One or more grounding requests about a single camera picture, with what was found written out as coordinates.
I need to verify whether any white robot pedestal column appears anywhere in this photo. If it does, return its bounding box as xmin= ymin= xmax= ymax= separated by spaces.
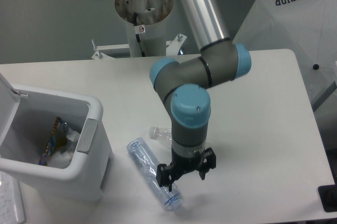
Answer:
xmin=115 ymin=0 xmax=173 ymax=57

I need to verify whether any clear bottle green label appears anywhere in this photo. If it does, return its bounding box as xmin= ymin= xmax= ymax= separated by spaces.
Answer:
xmin=148 ymin=126 xmax=172 ymax=148

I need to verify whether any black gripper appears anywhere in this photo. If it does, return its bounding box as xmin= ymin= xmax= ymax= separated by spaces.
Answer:
xmin=156 ymin=148 xmax=216 ymax=192

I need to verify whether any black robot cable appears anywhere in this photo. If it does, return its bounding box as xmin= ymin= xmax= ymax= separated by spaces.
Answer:
xmin=133 ymin=12 xmax=146 ymax=57

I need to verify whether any crumpled white paper trash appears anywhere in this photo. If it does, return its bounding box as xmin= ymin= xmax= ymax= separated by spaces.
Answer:
xmin=47 ymin=128 xmax=80 ymax=169

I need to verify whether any white metal base frame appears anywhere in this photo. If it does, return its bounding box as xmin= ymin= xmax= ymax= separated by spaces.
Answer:
xmin=91 ymin=33 xmax=187 ymax=60

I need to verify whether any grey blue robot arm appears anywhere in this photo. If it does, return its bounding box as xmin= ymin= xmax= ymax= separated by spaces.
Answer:
xmin=115 ymin=0 xmax=252 ymax=188

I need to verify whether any clear bottle blue label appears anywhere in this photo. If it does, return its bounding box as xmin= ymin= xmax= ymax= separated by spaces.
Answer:
xmin=126 ymin=138 xmax=182 ymax=211

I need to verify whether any white Superior umbrella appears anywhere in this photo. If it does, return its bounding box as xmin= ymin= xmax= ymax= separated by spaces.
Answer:
xmin=234 ymin=0 xmax=336 ymax=108

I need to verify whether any white plastic trash can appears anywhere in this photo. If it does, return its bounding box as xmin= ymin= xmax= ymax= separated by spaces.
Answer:
xmin=1 ymin=77 xmax=113 ymax=201

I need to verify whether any black device at edge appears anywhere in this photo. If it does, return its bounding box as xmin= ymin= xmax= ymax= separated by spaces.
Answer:
xmin=318 ymin=184 xmax=336 ymax=212

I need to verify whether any colourful snack wrapper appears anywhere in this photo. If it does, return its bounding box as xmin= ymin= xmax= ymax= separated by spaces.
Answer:
xmin=38 ymin=117 xmax=68 ymax=166

